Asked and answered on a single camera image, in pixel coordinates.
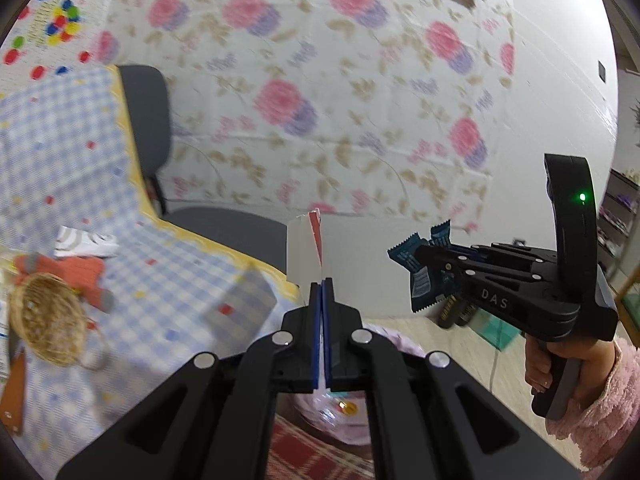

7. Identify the floral pink sheet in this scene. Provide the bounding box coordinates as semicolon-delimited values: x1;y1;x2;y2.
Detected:
95;0;517;233

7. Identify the person's right hand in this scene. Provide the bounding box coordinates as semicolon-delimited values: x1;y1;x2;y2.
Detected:
524;332;619;411

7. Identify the dark container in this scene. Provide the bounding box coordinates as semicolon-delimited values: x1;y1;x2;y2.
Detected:
437;295;478;329

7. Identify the grey white striped cloth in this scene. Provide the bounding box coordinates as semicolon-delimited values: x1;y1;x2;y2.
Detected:
54;225;120;260

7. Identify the white carton piece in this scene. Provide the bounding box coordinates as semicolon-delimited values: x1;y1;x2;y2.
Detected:
287;208;325;287

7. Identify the blue checked dotted tablecloth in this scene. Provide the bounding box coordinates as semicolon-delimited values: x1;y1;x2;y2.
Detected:
0;67;306;461

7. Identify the green mat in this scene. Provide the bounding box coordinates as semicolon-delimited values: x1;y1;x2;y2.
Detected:
475;310;521;352

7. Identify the grey office chair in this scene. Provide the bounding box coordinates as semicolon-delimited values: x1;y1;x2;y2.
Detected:
116;64;302;282

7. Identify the brown wooden handle tool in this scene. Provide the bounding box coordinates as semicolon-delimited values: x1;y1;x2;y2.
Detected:
0;345;27;436

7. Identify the person's right forearm pink sleeve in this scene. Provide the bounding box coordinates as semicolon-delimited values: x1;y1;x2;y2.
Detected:
545;339;637;472

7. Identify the storage shelf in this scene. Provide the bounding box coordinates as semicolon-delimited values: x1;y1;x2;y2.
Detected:
597;167;640;281

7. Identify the orange knitted toy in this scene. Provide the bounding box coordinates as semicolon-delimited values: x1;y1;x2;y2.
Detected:
12;252;116;315

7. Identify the white colourful polka dot sheet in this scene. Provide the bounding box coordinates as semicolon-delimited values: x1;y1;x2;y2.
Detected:
0;0;121;102

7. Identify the blue snack wrapper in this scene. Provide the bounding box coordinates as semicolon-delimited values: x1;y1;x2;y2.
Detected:
387;220;454;314

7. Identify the red plaid rug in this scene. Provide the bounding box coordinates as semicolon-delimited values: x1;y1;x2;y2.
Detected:
270;415;376;480

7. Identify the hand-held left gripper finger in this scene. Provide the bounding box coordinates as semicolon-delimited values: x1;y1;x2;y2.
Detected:
55;281;325;480
324;279;587;480

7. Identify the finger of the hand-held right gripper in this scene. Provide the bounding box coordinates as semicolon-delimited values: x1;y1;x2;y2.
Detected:
470;241;559;267
415;245;548;292

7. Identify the wicker basket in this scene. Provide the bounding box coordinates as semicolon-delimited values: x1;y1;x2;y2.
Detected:
9;272;111;372

